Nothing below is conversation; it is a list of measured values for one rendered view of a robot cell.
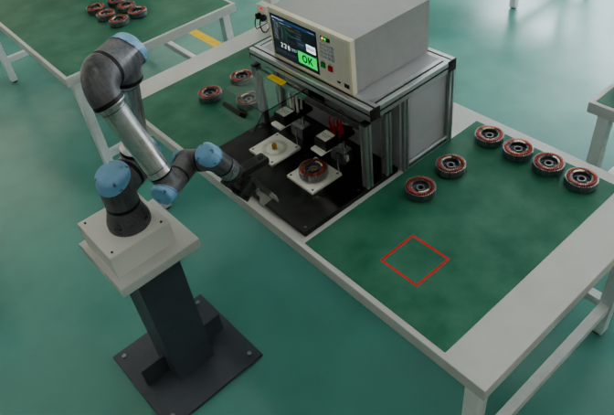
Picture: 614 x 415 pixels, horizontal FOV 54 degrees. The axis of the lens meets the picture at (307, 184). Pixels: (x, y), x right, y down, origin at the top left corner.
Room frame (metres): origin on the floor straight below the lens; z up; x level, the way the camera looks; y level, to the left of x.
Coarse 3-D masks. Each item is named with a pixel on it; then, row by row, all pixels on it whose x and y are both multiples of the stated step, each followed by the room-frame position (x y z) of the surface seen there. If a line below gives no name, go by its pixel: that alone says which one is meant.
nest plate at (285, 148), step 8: (272, 136) 2.03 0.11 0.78; (280, 136) 2.02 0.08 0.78; (264, 144) 1.98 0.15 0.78; (280, 144) 1.97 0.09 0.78; (288, 144) 1.96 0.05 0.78; (296, 144) 1.95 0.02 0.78; (256, 152) 1.94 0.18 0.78; (264, 152) 1.93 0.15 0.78; (272, 152) 1.93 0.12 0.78; (280, 152) 1.92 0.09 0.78; (288, 152) 1.91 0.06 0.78; (272, 160) 1.87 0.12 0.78; (280, 160) 1.87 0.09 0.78
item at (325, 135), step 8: (336, 128) 1.87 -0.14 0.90; (344, 128) 1.86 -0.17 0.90; (320, 136) 1.80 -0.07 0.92; (328, 136) 1.79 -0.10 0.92; (336, 136) 1.79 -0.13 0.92; (344, 136) 1.81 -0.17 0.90; (320, 144) 1.78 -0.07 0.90; (328, 144) 1.76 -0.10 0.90; (336, 144) 1.78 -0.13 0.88; (344, 144) 1.82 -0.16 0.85; (320, 152) 1.76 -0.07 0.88
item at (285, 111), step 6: (282, 108) 2.02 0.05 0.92; (288, 108) 2.01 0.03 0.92; (306, 108) 2.03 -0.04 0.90; (276, 114) 1.99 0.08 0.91; (282, 114) 1.97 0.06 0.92; (288, 114) 1.97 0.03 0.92; (294, 114) 1.98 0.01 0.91; (300, 114) 1.99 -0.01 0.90; (276, 120) 1.99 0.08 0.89; (282, 120) 1.96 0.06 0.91; (288, 120) 1.96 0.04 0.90; (294, 120) 1.98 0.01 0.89; (300, 120) 2.03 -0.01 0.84; (276, 126) 1.96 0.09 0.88; (282, 126) 1.95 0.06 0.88
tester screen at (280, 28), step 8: (272, 16) 2.07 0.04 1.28; (272, 24) 2.08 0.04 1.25; (280, 24) 2.04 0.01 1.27; (288, 24) 2.00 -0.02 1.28; (280, 32) 2.05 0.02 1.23; (288, 32) 2.01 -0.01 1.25; (296, 32) 1.97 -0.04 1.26; (304, 32) 1.93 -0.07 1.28; (280, 40) 2.05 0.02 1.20; (288, 40) 2.01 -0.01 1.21; (304, 40) 1.93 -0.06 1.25; (312, 40) 1.89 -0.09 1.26; (296, 48) 1.98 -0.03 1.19; (288, 56) 2.02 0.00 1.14; (296, 56) 1.98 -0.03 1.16; (312, 56) 1.90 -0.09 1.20
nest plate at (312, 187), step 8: (328, 168) 1.77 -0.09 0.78; (288, 176) 1.76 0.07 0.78; (296, 176) 1.75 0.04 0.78; (328, 176) 1.73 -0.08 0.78; (336, 176) 1.72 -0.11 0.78; (304, 184) 1.70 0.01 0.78; (312, 184) 1.70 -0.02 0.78; (320, 184) 1.69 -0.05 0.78; (328, 184) 1.70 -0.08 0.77; (312, 192) 1.65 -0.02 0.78
